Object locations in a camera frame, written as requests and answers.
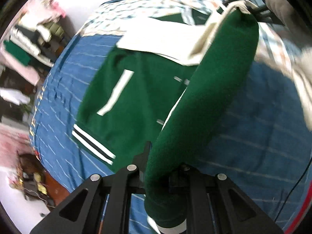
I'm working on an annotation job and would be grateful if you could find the white garment on shelf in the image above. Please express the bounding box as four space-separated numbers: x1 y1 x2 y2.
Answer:
0 88 31 106

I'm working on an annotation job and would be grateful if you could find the checkered quilt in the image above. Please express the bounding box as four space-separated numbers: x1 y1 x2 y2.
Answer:
80 0 302 62

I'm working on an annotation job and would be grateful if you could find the blue striped bed sheet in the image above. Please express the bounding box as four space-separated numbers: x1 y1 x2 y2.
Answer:
30 35 311 233

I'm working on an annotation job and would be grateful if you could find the white fleece blanket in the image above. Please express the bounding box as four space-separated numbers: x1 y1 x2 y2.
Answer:
265 0 311 130

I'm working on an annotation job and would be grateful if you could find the pile of folded clothes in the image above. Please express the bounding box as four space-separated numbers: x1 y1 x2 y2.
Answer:
2 0 70 67

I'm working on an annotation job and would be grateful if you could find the pink cloth shelf cover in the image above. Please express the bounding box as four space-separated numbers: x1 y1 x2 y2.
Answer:
1 47 40 86

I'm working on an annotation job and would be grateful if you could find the green varsity jacket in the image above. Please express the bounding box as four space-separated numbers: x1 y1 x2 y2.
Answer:
72 0 259 233

